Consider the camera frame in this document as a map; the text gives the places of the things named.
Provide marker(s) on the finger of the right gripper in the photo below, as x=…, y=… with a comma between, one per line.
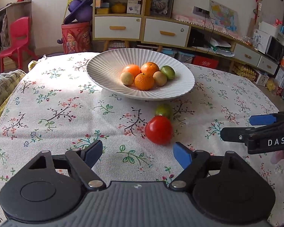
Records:
x=232, y=134
x=262, y=120

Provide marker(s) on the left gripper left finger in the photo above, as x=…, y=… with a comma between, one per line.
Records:
x=70, y=171

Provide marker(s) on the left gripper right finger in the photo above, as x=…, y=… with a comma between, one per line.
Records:
x=201, y=167

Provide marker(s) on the brown kiwi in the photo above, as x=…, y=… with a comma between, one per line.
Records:
x=160, y=78

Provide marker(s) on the green lime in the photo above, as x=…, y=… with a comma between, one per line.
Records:
x=164, y=110
x=169, y=72

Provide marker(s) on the rough mandarin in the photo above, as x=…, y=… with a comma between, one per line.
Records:
x=144, y=82

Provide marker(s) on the smooth orange tomato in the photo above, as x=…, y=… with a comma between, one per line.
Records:
x=133, y=69

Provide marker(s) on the mandarin orange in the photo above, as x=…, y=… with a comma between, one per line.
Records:
x=149, y=68

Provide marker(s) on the red tomato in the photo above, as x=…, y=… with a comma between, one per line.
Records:
x=159, y=130

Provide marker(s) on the floral tablecloth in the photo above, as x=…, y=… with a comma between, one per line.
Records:
x=57, y=107

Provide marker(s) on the red storage box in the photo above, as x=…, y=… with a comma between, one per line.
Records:
x=205, y=62

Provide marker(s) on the yellow green blanket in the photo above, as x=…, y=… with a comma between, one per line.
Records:
x=0, y=115

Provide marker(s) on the white ribbed plate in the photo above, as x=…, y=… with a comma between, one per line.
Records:
x=105, y=70

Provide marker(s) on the low wooden sideboard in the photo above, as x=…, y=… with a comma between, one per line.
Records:
x=204, y=39

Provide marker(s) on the grey woven cushion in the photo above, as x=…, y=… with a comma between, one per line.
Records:
x=8, y=82

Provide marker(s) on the colourful map board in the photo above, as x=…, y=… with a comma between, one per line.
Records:
x=224, y=16

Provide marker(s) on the red decorated bucket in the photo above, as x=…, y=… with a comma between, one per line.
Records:
x=76, y=37

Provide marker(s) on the red plastic chair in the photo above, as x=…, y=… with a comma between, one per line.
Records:
x=20, y=41

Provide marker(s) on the purple toy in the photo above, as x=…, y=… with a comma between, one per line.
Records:
x=80, y=11

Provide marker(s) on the orange pumpkin pot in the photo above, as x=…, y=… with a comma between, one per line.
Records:
x=119, y=8

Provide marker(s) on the wooden shelf cabinet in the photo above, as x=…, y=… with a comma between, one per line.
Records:
x=118, y=20

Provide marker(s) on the wooden desk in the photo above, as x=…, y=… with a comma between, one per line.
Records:
x=7, y=9

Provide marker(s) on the white small box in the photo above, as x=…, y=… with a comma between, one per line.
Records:
x=134, y=7

